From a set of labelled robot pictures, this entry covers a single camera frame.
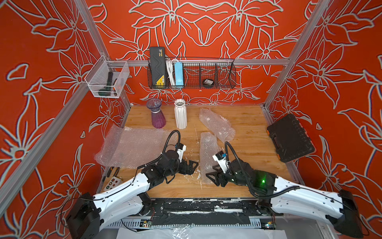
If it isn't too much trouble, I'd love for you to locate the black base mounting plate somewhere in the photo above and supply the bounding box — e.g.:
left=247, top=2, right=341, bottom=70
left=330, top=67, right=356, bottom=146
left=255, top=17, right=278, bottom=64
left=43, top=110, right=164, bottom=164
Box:
left=120, top=198, right=277, bottom=231

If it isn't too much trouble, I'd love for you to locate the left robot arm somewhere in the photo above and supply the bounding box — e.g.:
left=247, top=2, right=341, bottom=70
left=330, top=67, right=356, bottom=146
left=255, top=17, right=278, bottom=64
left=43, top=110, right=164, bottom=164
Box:
left=60, top=130, right=199, bottom=239

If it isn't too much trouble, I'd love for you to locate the clear plastic wall bin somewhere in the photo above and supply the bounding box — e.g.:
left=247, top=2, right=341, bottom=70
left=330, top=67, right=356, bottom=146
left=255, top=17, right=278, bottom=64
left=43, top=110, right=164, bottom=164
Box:
left=85, top=55, right=130, bottom=99

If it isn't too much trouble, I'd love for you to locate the purple glass vase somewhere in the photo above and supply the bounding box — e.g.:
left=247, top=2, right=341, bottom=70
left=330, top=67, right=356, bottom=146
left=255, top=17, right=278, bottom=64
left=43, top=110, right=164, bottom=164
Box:
left=146, top=98, right=166, bottom=128

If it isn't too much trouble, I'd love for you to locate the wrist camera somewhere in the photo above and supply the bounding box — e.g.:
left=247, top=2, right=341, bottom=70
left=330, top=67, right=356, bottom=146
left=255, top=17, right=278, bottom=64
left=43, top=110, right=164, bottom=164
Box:
left=213, top=150, right=230, bottom=173
left=176, top=143, right=187, bottom=162

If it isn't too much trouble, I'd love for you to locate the black wire wall basket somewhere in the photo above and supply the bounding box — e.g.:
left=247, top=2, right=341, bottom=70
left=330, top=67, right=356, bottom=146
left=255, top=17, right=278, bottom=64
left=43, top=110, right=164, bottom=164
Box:
left=147, top=58, right=237, bottom=90

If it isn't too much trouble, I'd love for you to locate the black box with yellow label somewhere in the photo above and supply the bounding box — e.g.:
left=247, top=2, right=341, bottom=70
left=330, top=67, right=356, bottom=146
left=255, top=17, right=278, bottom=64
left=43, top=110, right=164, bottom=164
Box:
left=149, top=47, right=166, bottom=88

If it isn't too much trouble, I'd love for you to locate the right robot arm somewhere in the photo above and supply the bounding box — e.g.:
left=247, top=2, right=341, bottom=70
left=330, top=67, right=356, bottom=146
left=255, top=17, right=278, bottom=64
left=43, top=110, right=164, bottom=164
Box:
left=206, top=142, right=364, bottom=239

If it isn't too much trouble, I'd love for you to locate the black plastic tool case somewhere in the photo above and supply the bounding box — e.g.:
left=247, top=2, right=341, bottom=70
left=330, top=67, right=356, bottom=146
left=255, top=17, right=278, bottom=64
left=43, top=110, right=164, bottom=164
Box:
left=267, top=114, right=316, bottom=163

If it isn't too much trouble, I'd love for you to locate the white coiled cable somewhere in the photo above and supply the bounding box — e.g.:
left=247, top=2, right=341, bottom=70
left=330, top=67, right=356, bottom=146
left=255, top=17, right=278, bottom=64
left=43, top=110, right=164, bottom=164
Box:
left=166, top=59, right=177, bottom=87

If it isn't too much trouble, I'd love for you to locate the bubble wrap sheet of vase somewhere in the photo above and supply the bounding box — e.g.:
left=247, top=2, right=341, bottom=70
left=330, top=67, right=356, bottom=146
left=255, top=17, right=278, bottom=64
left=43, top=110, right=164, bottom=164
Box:
left=95, top=125, right=134, bottom=168

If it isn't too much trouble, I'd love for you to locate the bubble bundle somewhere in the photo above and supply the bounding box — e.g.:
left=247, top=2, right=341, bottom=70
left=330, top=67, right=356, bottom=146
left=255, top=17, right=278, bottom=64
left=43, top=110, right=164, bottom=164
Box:
left=199, top=108, right=236, bottom=142

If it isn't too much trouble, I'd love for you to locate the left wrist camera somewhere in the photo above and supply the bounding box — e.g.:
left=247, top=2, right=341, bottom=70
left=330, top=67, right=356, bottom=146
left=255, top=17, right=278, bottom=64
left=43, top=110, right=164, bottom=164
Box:
left=176, top=143, right=187, bottom=162

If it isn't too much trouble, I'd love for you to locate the white ribbed ceramic vase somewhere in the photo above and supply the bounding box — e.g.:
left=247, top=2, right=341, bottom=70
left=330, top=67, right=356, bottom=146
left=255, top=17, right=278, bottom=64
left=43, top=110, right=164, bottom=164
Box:
left=174, top=99, right=187, bottom=129

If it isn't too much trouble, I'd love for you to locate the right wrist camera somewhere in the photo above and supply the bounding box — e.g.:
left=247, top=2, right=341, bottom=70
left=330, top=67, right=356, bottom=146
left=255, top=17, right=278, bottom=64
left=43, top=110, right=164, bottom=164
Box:
left=213, top=150, right=230, bottom=173

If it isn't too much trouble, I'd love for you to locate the bubble roll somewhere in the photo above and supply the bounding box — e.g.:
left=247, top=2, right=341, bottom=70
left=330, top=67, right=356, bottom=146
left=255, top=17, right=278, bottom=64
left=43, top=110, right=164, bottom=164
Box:
left=110, top=127, right=171, bottom=168
left=200, top=132, right=220, bottom=185

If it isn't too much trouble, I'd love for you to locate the light blue box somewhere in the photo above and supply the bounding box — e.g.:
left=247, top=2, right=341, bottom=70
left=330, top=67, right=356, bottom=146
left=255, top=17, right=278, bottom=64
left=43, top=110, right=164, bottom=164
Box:
left=174, top=62, right=184, bottom=88

